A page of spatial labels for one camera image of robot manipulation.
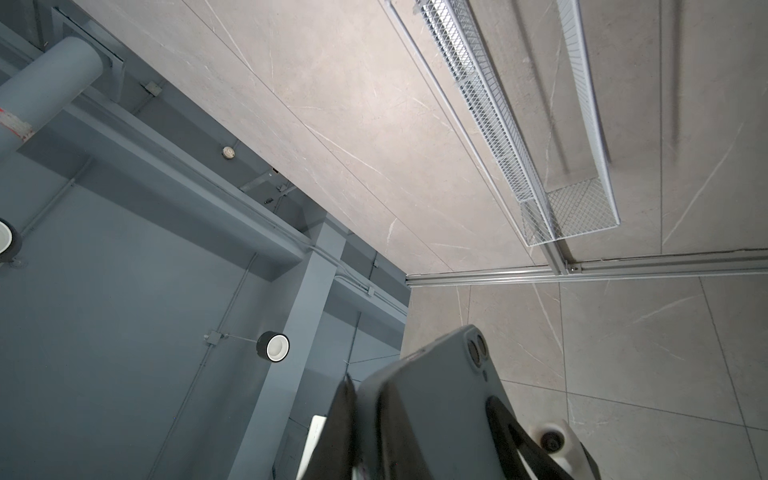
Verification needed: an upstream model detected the white wire mesh basket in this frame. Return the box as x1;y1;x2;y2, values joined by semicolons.
413;1;621;246

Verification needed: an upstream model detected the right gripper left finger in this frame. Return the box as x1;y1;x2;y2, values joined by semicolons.
303;375;357;480

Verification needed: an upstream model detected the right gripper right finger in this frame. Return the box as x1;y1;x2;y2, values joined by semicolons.
377;389;433;480

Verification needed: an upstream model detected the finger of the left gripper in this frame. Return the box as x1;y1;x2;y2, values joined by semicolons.
485;396;573;480

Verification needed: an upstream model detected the black phone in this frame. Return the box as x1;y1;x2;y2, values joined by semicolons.
355;325;510;479

